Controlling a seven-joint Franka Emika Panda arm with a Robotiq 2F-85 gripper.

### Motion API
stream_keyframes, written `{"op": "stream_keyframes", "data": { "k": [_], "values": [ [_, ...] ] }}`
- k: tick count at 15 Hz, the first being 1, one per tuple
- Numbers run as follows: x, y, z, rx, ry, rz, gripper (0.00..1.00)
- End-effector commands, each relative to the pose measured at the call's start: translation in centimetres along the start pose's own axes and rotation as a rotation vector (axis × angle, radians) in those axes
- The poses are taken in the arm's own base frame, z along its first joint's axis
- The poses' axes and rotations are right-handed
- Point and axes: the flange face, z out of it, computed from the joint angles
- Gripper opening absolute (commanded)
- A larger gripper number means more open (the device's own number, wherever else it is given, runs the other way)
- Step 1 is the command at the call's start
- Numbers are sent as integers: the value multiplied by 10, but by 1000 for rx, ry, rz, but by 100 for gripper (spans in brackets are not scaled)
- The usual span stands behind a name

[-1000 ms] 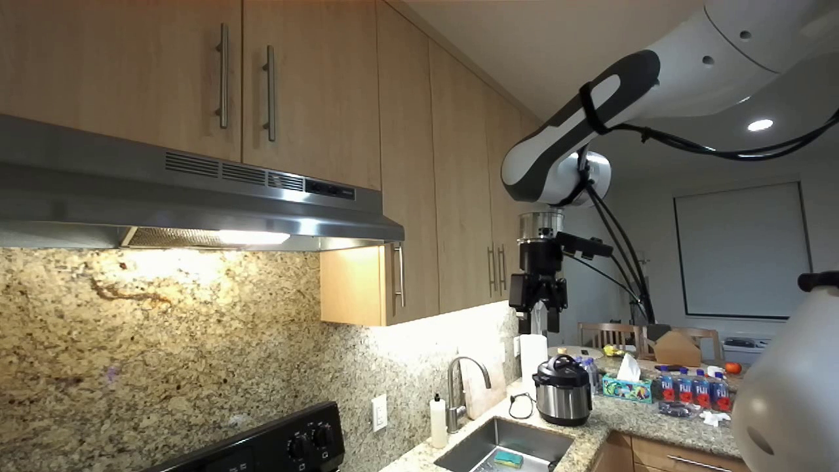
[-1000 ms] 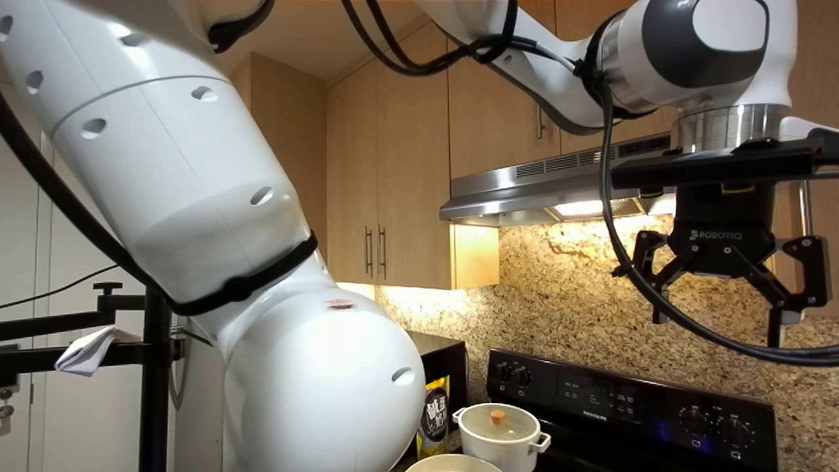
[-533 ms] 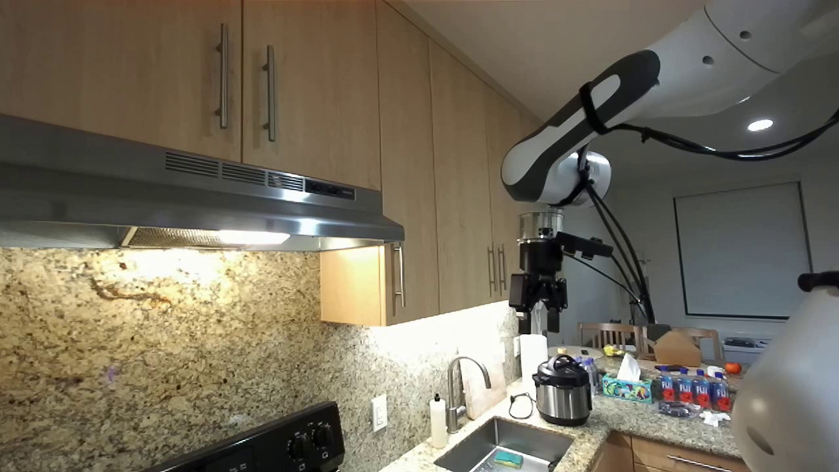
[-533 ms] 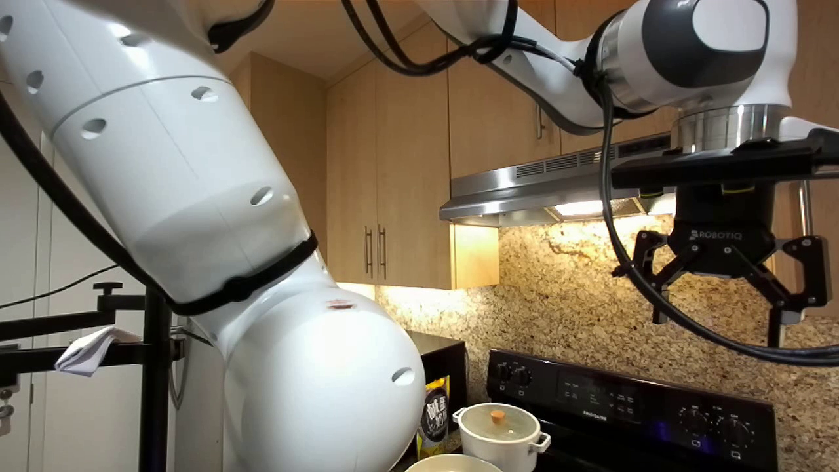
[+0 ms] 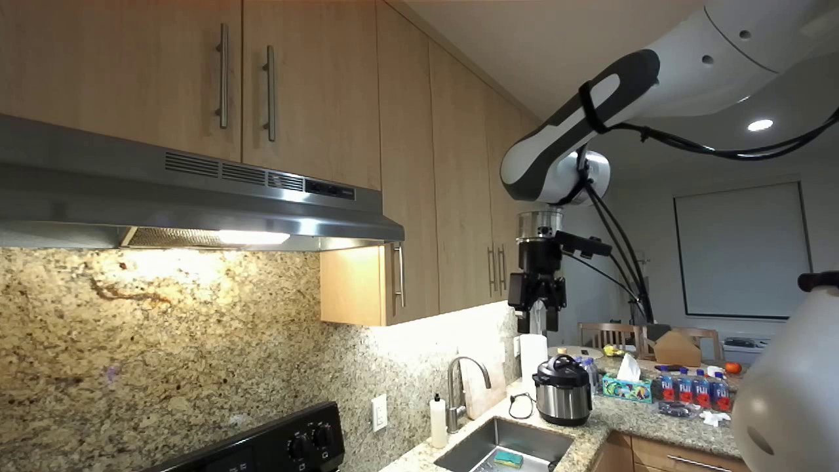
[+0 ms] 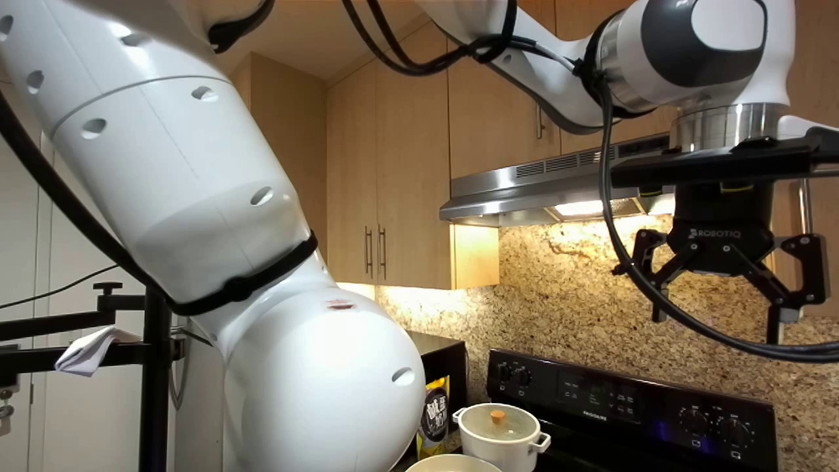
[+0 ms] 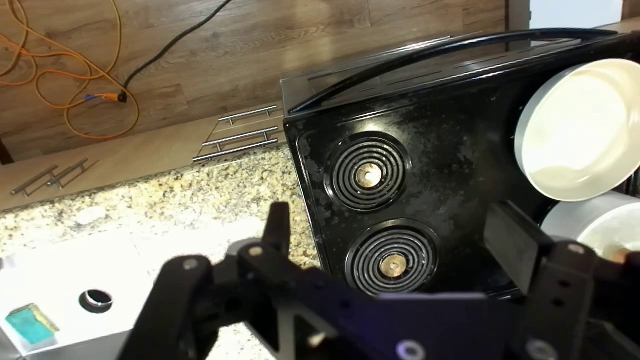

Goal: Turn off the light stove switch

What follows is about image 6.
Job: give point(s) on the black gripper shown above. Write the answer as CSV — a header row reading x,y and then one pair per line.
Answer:
x,y
724,223

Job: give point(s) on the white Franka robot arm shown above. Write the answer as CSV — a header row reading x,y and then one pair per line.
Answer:
x,y
174,173

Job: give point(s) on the black stove control panel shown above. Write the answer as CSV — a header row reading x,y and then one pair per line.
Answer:
x,y
559,393

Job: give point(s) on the stainless steel range hood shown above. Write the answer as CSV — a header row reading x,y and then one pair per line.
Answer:
x,y
507,186

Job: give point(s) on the white pot with lid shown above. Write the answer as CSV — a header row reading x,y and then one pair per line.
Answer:
x,y
502,437

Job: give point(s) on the black countertop appliance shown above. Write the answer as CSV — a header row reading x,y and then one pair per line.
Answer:
x,y
450,357

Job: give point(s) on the yellow black package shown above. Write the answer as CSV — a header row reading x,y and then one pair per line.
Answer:
x,y
433,416

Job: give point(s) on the white bowl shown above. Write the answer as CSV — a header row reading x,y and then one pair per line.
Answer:
x,y
454,464

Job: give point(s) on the black metal stand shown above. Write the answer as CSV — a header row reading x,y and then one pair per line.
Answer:
x,y
155,393

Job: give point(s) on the white cloth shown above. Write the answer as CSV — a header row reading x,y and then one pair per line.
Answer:
x,y
87,349

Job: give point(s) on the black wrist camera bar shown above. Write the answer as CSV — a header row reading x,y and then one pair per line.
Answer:
x,y
717,167

